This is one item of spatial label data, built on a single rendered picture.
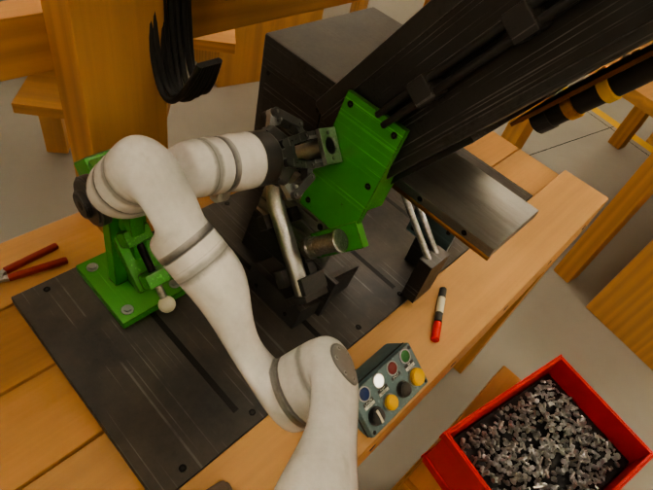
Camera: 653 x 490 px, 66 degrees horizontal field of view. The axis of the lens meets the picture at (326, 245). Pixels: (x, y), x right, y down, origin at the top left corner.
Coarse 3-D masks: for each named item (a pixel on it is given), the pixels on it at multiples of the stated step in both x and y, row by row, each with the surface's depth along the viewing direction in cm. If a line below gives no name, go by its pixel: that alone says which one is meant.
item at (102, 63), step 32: (64, 0) 65; (96, 0) 67; (128, 0) 70; (160, 0) 73; (64, 32) 69; (96, 32) 69; (128, 32) 73; (160, 32) 77; (64, 64) 74; (96, 64) 72; (128, 64) 76; (64, 96) 79; (96, 96) 76; (128, 96) 80; (160, 96) 84; (96, 128) 79; (128, 128) 84; (160, 128) 89
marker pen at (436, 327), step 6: (444, 288) 101; (438, 294) 101; (444, 294) 100; (438, 300) 99; (444, 300) 99; (438, 306) 98; (438, 312) 97; (438, 318) 96; (438, 324) 95; (432, 330) 94; (438, 330) 94; (432, 336) 93; (438, 336) 93
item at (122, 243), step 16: (80, 160) 73; (144, 224) 78; (128, 240) 76; (144, 240) 78; (128, 256) 79; (144, 256) 79; (128, 272) 80; (144, 272) 81; (160, 272) 80; (144, 288) 81
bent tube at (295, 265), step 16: (320, 128) 75; (304, 144) 79; (320, 144) 75; (336, 144) 78; (336, 160) 77; (272, 192) 85; (272, 208) 86; (288, 224) 86; (288, 240) 86; (288, 256) 86; (288, 272) 87; (304, 272) 87
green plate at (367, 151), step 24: (360, 96) 74; (336, 120) 77; (360, 120) 75; (384, 120) 72; (360, 144) 76; (384, 144) 73; (336, 168) 80; (360, 168) 77; (384, 168) 74; (312, 192) 84; (336, 192) 81; (360, 192) 78; (384, 192) 83; (336, 216) 82; (360, 216) 79
